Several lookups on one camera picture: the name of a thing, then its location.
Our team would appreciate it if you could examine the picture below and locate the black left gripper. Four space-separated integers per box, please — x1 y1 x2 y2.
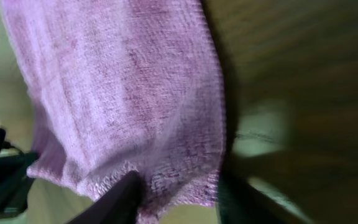
0 128 38 218

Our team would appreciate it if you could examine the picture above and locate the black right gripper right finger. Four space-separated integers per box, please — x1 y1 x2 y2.
217 174 304 224

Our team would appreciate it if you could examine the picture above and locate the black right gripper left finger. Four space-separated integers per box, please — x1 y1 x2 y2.
68 171 142 224

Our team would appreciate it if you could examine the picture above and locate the purple cloth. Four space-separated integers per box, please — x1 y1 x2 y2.
0 0 226 223

